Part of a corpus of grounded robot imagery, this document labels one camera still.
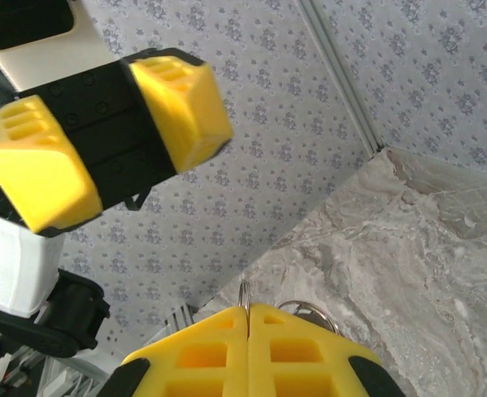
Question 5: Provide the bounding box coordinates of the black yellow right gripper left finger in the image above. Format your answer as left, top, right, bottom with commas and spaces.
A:
110, 305, 251, 397

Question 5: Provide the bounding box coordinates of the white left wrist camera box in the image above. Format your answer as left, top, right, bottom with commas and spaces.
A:
0, 0, 122, 94

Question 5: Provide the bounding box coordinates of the aluminium corner post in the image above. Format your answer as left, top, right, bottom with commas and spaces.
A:
299, 0, 387, 153

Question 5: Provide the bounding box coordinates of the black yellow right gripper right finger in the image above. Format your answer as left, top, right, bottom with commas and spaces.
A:
247, 302, 408, 397

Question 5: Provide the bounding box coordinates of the grooved aluminium base rail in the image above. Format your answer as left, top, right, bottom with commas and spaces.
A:
163, 303, 195, 332

